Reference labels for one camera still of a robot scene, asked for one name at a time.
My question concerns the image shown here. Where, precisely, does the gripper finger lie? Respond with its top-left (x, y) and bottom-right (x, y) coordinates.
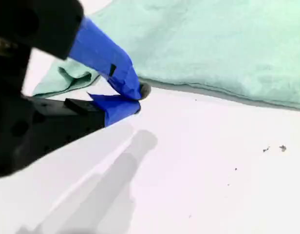
top-left (0, 0), bottom-right (152, 101)
top-left (13, 92), bottom-right (141, 166)

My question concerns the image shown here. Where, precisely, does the pale green t-shirt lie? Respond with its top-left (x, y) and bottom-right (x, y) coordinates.
top-left (32, 0), bottom-right (300, 112)

